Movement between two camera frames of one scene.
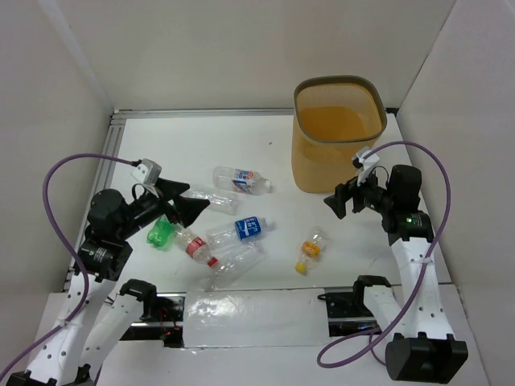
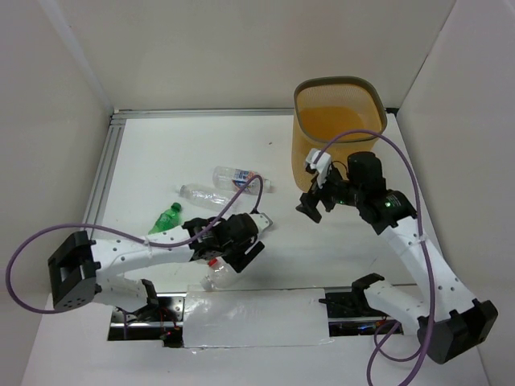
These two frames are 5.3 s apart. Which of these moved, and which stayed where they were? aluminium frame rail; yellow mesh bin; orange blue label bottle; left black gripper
Moved: left black gripper
Stayed: yellow mesh bin; aluminium frame rail; orange blue label bottle
